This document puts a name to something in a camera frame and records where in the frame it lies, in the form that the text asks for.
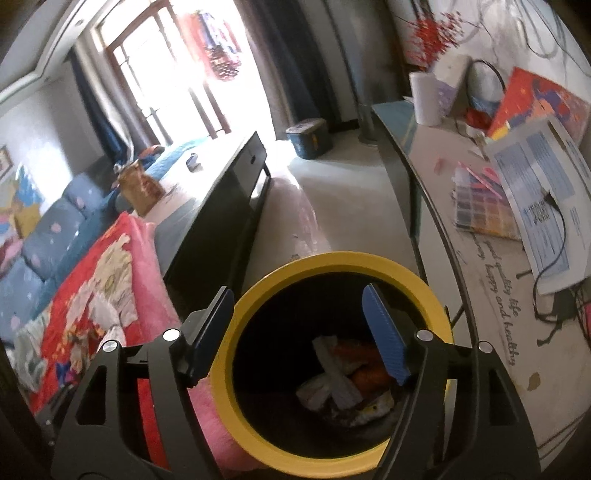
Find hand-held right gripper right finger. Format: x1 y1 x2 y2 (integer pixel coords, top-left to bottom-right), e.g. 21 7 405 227
361 282 541 480

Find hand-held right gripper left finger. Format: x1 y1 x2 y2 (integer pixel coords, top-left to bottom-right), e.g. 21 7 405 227
50 286 236 480

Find white tissue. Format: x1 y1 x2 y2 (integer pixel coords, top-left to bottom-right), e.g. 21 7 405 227
313 336 365 408

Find yellow-rimmed trash bin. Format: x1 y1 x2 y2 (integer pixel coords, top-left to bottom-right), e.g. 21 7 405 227
210 251 458 478

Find dark coffee table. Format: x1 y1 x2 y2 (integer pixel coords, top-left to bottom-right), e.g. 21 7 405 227
139 130 273 319

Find glass-topped television cabinet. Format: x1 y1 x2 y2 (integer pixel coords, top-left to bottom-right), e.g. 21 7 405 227
372 99 591 462

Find red floral blanket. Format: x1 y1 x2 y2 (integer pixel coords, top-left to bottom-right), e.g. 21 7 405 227
28 212 259 480

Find colour swatch box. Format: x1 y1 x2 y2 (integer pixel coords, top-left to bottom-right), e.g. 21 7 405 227
450 166 522 241

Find brown paper bag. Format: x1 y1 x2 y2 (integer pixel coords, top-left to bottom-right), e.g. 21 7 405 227
117 161 167 217

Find pale green cloth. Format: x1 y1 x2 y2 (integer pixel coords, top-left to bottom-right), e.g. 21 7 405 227
11 318 54 393

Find blue patterned sofa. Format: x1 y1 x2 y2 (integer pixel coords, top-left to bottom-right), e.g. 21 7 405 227
0 138 204 342

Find blue storage stool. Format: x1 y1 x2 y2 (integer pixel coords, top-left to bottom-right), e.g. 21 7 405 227
285 117 334 160

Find blue printed paper sheet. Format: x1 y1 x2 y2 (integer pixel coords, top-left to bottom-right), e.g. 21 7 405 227
489 113 591 296

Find yellow pillow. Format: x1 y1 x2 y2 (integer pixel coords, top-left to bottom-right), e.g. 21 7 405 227
14 208 43 237

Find country map poster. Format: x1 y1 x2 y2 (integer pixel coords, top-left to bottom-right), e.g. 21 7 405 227
16 164 47 213

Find small red bundle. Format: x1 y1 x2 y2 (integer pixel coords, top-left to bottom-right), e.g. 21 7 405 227
464 106 497 130

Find white paper roll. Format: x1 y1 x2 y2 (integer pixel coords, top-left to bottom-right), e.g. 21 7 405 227
410 71 446 126

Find dark blue curtain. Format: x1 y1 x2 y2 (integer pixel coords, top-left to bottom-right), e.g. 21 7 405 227
69 46 134 153

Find white lavender box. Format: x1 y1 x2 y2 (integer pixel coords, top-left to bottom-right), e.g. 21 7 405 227
434 55 472 116

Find grey standing air conditioner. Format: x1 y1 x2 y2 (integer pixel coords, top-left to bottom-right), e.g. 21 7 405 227
339 0 416 144

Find red colourful box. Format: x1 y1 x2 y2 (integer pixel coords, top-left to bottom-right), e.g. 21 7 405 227
485 67 591 144

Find brown framed balcony door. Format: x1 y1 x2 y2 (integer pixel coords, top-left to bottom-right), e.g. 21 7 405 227
92 0 273 144

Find grey blue curtain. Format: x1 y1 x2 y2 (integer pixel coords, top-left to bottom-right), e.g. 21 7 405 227
249 0 365 134

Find hanging laundry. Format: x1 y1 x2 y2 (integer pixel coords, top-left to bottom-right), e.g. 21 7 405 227
182 9 243 81

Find red berry branches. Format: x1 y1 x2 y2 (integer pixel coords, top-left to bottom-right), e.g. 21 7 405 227
402 11 462 70

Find black plug cable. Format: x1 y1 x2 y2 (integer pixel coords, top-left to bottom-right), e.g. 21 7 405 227
533 189 583 324

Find black looped cable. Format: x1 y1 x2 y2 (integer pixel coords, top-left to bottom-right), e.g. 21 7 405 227
464 60 504 112

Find black wall cables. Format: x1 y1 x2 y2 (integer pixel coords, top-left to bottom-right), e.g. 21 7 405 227
471 0 573 61

